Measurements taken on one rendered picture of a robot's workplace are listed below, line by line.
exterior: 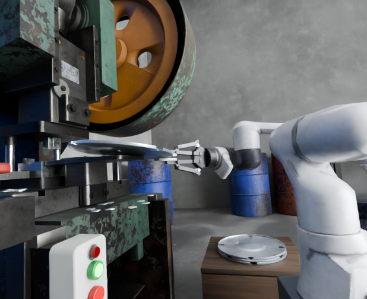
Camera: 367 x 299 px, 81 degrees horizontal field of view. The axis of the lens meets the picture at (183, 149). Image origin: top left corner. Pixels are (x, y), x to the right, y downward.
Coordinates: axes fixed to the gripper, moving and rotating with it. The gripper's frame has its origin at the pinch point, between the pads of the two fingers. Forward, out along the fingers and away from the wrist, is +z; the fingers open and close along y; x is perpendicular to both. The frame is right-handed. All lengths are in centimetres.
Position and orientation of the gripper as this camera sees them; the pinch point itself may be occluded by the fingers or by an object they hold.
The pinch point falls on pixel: (165, 156)
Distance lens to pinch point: 70.7
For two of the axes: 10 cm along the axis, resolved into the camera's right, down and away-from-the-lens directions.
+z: -8.1, -0.4, -5.8
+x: 5.8, -1.2, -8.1
